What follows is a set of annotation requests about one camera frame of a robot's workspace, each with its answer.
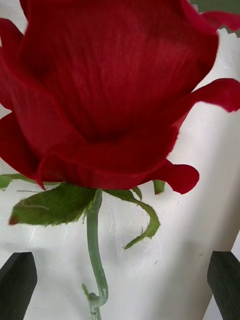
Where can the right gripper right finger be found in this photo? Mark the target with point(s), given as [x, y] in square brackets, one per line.
[226, 282]

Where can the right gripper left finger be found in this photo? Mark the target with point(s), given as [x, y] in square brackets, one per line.
[16, 287]

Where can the red rose with green stem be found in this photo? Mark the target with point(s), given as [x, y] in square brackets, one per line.
[100, 75]

